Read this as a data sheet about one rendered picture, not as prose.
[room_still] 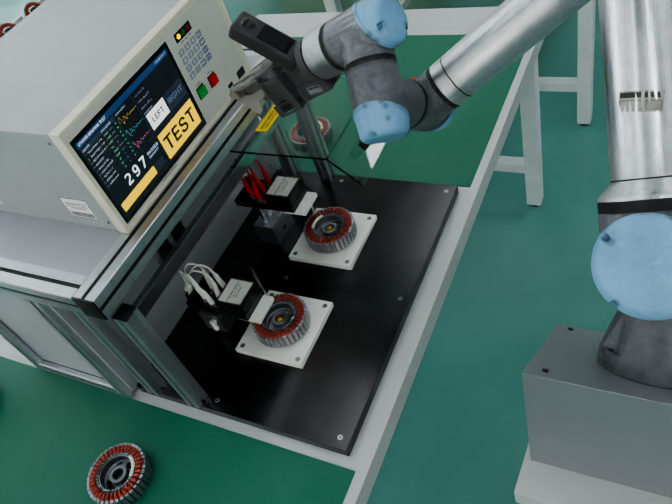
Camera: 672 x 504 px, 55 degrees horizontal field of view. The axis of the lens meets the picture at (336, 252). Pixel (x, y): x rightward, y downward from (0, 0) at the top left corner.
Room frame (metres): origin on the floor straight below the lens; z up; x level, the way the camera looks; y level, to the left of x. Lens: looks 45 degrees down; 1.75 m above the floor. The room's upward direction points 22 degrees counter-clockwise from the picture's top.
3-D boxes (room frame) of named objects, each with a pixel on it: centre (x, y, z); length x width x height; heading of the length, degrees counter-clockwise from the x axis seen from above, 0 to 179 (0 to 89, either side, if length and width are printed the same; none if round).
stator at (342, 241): (1.01, -0.01, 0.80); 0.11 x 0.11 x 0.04
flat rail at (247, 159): (0.98, 0.15, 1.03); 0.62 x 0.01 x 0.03; 140
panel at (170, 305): (1.08, 0.27, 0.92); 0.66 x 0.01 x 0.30; 140
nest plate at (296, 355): (0.82, 0.15, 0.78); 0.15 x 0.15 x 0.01; 50
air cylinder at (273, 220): (1.10, 0.11, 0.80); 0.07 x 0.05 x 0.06; 140
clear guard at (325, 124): (1.06, -0.04, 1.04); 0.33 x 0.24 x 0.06; 50
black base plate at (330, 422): (0.92, 0.08, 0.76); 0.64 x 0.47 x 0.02; 140
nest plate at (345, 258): (1.01, -0.01, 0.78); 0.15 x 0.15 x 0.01; 50
